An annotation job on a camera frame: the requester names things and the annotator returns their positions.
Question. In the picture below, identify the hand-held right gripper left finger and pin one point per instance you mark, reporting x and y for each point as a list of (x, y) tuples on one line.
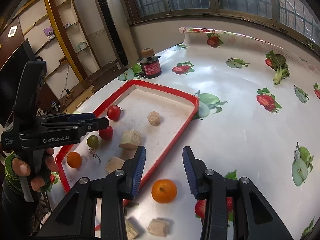
[(140, 170)]

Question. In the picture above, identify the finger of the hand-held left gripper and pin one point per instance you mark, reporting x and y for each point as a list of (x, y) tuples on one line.
[(95, 125), (82, 116)]

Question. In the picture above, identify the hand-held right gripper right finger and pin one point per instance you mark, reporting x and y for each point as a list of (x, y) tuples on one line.
[(190, 172)]

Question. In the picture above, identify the green grape with stem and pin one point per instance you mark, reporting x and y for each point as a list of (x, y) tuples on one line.
[(92, 140)]

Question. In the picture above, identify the red tomato with stem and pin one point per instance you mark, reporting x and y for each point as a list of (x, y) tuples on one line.
[(113, 112)]

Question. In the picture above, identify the beige cork chunk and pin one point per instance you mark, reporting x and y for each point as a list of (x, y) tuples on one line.
[(153, 118), (130, 140), (114, 164), (131, 227), (160, 227)]

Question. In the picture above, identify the large orange mandarin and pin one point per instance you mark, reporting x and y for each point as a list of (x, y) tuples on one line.
[(163, 190)]

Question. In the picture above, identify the medium orange mandarin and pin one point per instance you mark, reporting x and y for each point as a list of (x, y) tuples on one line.
[(74, 159)]

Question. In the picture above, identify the red rimmed white tray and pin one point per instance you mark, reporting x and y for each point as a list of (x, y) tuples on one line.
[(170, 110)]

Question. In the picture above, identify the person's left forearm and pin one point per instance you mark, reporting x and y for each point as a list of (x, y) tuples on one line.
[(15, 210)]

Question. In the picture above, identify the person's left hand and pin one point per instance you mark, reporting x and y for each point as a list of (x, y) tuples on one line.
[(21, 167)]

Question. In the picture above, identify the black flat screen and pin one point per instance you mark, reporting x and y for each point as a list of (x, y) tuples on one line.
[(12, 80)]

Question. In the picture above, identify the brown low cabinet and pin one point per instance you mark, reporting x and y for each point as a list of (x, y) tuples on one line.
[(100, 76)]

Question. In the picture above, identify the purple plush toy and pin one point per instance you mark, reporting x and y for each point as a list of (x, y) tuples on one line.
[(49, 33)]

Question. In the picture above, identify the fruit print tablecloth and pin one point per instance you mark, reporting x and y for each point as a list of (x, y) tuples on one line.
[(237, 130)]

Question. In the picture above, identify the yellow framed shelf unit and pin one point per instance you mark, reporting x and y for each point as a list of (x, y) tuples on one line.
[(32, 22)]

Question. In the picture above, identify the pale green box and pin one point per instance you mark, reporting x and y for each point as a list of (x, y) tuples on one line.
[(82, 45)]

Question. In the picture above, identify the red labelled jar with cork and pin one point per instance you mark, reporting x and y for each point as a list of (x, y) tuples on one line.
[(150, 67)]

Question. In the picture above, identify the silver tower air conditioner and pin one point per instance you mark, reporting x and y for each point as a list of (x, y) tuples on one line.
[(120, 25)]

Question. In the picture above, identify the green leafy vegetable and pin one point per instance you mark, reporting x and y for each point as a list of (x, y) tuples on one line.
[(278, 65)]

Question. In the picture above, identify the white wall switch panel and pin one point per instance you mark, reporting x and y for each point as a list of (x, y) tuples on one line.
[(12, 31)]

